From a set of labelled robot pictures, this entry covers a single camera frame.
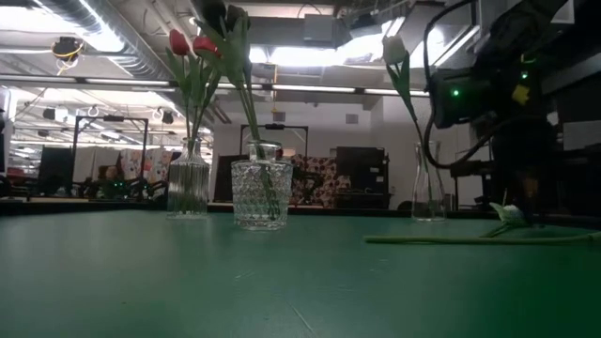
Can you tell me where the black cabinet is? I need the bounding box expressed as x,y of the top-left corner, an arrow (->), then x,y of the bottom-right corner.
335,146 -> 391,210

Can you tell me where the green table mat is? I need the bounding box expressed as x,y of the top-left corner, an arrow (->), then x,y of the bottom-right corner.
0,208 -> 601,338

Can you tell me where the black monitor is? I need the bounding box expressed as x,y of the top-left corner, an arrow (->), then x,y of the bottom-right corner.
38,146 -> 75,193

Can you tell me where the black ceiling cable reel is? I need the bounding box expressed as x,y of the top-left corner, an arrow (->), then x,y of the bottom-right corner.
50,36 -> 85,62

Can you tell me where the red artificial tulip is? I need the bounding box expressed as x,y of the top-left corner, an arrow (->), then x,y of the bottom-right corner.
185,35 -> 220,207
167,28 -> 201,207
187,40 -> 229,207

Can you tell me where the person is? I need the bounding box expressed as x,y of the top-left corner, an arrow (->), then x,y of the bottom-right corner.
96,163 -> 124,187

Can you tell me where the ribbed glass bottle vase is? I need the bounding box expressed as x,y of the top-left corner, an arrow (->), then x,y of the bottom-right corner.
166,137 -> 211,220

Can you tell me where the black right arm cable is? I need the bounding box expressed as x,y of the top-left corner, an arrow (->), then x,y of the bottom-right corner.
421,0 -> 499,170

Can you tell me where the floral partition panel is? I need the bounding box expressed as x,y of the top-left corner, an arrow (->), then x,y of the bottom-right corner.
290,154 -> 353,207
119,148 -> 174,187

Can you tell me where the white artificial tulip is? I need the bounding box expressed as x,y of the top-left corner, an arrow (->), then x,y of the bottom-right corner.
364,232 -> 601,246
381,35 -> 436,220
479,202 -> 530,238

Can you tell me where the slim glass flask vase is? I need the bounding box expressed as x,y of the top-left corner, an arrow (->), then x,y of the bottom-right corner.
410,140 -> 447,223

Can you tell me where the diamond-cut glass vase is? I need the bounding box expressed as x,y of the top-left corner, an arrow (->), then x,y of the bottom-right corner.
230,140 -> 295,231

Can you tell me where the black gantry frame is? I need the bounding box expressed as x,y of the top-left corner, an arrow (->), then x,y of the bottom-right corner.
239,122 -> 310,161
69,115 -> 150,192

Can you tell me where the ceiling light panel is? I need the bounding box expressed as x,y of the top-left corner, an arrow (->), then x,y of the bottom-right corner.
251,44 -> 348,69

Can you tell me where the grey ceiling unit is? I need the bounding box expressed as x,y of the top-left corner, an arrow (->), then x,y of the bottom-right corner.
302,13 -> 337,46

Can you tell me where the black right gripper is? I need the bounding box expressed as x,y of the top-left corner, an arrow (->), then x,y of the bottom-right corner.
490,115 -> 560,220

